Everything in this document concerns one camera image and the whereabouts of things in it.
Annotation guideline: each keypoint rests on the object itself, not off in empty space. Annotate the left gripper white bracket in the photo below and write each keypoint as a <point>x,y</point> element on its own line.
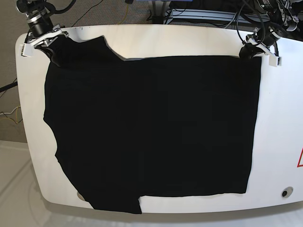
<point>261,41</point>

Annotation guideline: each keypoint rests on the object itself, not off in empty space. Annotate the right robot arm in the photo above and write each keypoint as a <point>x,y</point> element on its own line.
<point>42,34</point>

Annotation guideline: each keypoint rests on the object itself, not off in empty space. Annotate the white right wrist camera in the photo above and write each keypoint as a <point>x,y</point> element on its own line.
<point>26,50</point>

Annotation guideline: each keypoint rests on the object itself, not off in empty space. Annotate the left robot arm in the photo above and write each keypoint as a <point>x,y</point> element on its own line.
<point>273,19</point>

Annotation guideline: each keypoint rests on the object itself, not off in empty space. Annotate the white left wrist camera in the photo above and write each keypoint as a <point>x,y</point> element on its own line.
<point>275,61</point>

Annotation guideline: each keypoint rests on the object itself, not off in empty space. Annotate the round table grommet hole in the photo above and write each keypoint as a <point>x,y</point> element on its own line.
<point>287,192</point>

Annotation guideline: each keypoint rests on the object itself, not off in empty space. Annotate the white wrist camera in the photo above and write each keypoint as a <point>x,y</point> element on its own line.
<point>275,61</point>
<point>26,50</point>

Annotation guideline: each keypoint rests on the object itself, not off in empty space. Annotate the black T-shirt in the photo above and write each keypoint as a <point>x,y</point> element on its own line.
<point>165,127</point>

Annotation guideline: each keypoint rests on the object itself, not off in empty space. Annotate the aluminium frame rail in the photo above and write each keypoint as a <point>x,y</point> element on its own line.
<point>212,17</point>

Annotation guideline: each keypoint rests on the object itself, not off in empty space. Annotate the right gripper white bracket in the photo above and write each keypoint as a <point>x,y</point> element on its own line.
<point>61,46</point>

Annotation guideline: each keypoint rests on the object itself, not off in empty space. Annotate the red warning triangle sticker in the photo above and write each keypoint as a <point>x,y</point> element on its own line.
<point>300,162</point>

